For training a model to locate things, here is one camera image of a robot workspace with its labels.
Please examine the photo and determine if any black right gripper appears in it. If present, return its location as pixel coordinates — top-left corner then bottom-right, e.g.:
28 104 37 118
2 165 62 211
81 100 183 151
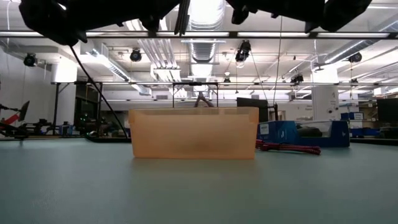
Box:
226 0 312 26

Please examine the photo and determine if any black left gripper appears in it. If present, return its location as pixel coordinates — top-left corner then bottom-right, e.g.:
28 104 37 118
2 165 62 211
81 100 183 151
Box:
124 0 191 36

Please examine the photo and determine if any red braided USB-C cable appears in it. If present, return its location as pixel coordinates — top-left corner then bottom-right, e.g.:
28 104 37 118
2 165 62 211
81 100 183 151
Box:
255 139 322 156

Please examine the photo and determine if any long ceiling light strip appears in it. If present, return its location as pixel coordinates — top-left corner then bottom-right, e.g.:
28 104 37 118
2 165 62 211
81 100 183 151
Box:
0 30 398 40

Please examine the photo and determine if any orange translucent plastic bin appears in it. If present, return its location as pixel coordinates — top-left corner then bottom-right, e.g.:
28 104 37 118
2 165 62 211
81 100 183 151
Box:
128 106 260 161

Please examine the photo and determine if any white building column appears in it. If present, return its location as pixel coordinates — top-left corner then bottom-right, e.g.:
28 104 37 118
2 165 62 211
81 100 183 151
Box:
312 65 340 122

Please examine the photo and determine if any blue game controller box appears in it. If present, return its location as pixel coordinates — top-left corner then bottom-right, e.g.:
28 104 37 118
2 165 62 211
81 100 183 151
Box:
256 120 351 148

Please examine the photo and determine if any blue storage bin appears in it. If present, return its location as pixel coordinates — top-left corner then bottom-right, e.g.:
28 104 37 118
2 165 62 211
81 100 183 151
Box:
349 127 382 139

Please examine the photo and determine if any green table mat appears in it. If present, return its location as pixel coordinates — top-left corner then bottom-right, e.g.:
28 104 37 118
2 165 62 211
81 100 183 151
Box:
0 138 398 224

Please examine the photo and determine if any red and black machine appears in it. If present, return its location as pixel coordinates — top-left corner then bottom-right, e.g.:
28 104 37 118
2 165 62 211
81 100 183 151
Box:
0 100 32 139

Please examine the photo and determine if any silver ventilation duct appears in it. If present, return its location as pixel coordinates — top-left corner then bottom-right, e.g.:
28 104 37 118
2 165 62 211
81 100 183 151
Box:
185 0 226 63

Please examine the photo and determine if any thin hanging black cable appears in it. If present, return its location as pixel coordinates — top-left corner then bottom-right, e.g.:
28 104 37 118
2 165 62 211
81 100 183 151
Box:
272 15 284 106

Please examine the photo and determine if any white rectangular air duct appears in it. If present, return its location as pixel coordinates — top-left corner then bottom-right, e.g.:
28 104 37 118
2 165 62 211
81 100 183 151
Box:
79 42 153 96

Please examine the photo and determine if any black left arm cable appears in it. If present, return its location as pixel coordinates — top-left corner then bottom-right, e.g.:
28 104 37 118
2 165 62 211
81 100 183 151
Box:
68 45 129 139

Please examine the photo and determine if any black metal stand frame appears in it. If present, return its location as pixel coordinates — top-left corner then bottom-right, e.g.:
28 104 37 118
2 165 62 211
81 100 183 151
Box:
51 80 103 137

